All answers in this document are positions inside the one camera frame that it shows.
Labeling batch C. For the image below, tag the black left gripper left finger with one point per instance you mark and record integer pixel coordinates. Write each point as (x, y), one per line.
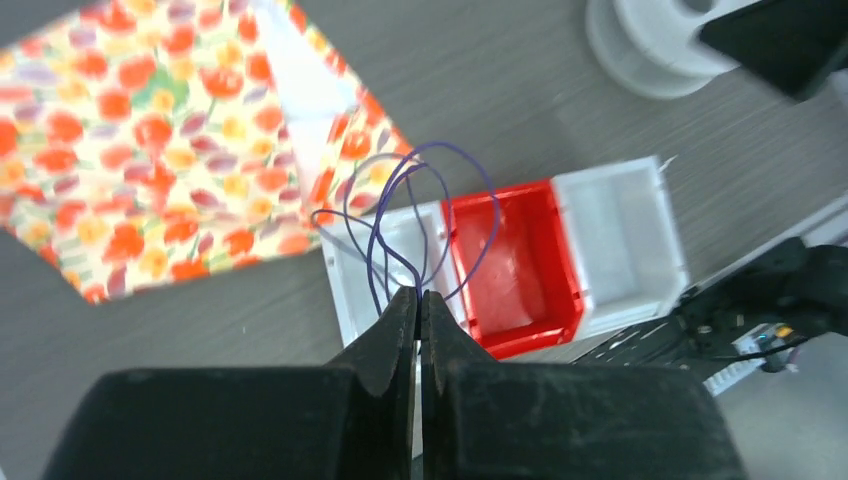
(350, 418)

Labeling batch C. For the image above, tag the white plastic bin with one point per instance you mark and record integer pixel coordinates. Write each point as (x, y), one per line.
(625, 248)
(365, 273)

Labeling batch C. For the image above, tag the white perforated cable spool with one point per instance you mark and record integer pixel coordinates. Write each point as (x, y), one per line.
(651, 47)

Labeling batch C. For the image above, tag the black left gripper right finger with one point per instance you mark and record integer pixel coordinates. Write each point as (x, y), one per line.
(486, 419)

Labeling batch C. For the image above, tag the floral orange cloth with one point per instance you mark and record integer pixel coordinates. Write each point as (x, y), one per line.
(147, 143)

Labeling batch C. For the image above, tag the left white plastic bin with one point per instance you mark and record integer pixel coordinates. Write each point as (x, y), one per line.
(365, 273)

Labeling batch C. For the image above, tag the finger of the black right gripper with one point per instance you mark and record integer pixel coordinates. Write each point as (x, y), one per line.
(791, 45)

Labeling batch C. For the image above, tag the right white plastic bin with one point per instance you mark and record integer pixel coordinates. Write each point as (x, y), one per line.
(625, 248)

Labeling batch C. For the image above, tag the slotted white cable duct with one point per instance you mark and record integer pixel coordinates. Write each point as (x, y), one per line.
(731, 375)

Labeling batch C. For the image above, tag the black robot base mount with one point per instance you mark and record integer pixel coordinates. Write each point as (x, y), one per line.
(755, 316)

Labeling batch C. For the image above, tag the red plastic bin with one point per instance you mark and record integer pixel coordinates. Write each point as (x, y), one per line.
(511, 249)

